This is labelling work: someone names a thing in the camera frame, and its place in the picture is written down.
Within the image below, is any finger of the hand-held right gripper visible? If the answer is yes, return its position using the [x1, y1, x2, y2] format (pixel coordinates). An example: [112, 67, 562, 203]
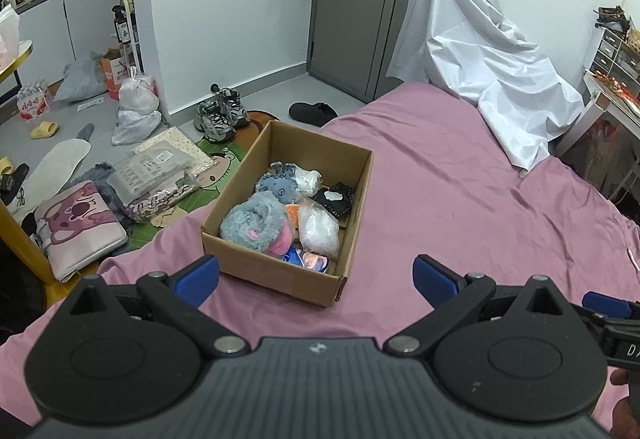
[580, 291, 640, 335]

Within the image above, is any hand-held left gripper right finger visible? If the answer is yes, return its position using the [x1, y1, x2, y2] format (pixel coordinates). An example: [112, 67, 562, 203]
[384, 255, 583, 358]

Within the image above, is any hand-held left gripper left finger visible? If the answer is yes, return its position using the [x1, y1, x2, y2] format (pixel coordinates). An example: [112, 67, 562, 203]
[52, 255, 252, 359]

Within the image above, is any brown cardboard box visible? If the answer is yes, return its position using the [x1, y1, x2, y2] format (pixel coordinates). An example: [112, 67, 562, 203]
[201, 120, 375, 309]

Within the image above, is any grey fluffy plush toy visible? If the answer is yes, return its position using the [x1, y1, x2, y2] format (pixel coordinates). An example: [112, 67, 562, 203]
[220, 191, 294, 256]

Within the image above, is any blue grey plush doll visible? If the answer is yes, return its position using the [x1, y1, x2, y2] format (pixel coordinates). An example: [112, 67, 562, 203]
[255, 162, 301, 200]

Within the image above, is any orange soft item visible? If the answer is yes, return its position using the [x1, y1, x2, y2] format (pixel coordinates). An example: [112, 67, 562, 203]
[285, 203, 304, 240]

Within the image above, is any person's right hand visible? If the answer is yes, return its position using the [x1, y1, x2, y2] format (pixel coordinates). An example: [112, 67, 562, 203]
[609, 365, 640, 439]

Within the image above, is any pink bed sheet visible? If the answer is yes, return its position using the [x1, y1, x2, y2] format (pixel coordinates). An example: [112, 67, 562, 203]
[0, 81, 640, 439]

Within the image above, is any patterned folded cloth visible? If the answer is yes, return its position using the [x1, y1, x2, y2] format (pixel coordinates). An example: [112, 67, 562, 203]
[125, 179, 201, 223]

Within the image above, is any colourful printed packet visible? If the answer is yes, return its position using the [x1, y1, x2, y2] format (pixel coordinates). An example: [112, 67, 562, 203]
[285, 246, 331, 275]

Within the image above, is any cartoon floor mat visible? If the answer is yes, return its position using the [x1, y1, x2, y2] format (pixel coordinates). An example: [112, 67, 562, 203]
[127, 109, 273, 252]

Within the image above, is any clear plastic package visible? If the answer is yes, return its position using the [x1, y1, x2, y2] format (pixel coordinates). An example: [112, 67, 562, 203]
[106, 150, 196, 204]

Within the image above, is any black fabric pouch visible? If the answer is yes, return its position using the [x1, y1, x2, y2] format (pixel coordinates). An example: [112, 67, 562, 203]
[314, 181, 355, 220]

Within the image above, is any white crinkled plastic bag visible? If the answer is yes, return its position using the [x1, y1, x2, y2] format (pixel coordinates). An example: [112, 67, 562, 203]
[297, 206, 342, 256]

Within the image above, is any pink cartoon cushion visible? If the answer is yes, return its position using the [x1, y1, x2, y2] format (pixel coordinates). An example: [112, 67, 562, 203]
[34, 180, 130, 283]

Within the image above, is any grey fluffy cloth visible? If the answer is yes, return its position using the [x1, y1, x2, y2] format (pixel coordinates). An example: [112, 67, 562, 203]
[65, 162, 136, 220]

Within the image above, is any beige floral package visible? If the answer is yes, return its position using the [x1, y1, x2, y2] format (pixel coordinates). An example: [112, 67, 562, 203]
[132, 126, 218, 180]

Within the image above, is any grey and black sneaker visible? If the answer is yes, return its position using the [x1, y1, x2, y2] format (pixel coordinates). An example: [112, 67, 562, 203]
[217, 89, 251, 128]
[194, 100, 236, 142]

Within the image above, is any plain white plastic bag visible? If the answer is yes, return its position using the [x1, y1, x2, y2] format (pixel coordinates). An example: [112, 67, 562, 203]
[111, 109, 163, 146]

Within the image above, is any yellow table leg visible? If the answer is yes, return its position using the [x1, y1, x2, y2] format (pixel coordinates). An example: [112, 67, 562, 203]
[0, 199, 71, 306]

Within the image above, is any white and grey fabric piece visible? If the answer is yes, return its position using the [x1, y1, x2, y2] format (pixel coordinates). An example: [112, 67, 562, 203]
[10, 123, 96, 221]

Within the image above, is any white desk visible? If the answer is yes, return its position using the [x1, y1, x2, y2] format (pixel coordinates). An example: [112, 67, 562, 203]
[555, 69, 640, 204]

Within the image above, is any white plastic bag red print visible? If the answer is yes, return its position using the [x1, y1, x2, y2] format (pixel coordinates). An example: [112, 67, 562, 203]
[117, 75, 160, 116]

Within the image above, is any black slipper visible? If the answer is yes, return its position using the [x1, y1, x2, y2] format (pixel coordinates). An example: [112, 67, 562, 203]
[289, 101, 339, 128]

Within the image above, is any black sandal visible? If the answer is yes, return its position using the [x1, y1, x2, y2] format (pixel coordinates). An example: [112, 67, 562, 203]
[0, 164, 31, 206]

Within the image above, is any orange cardboard carton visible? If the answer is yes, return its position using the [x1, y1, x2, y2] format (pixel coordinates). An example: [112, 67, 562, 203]
[101, 46, 131, 94]

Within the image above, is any grey plastic bag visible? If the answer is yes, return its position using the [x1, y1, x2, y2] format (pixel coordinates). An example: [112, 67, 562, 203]
[54, 51, 109, 102]

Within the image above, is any white sheet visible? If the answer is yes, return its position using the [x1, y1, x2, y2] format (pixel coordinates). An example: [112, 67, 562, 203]
[386, 0, 586, 172]

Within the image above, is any pack of water bottles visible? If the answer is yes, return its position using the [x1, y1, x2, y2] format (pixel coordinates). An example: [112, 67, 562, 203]
[16, 80, 54, 121]

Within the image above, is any small drawer organizer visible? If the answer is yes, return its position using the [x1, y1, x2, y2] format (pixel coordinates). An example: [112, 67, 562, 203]
[592, 26, 640, 80]

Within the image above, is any dark spray bottle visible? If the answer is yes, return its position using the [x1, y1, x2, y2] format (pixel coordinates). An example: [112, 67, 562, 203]
[112, 5, 132, 44]

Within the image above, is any grey door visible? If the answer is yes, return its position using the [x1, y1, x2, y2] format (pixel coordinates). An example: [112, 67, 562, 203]
[306, 0, 471, 102]

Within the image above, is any white kitchen cabinet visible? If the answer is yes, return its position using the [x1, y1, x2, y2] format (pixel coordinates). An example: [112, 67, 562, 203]
[0, 0, 134, 120]

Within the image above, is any red and white plastic bag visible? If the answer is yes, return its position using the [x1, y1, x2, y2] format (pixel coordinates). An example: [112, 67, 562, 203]
[0, 4, 23, 70]

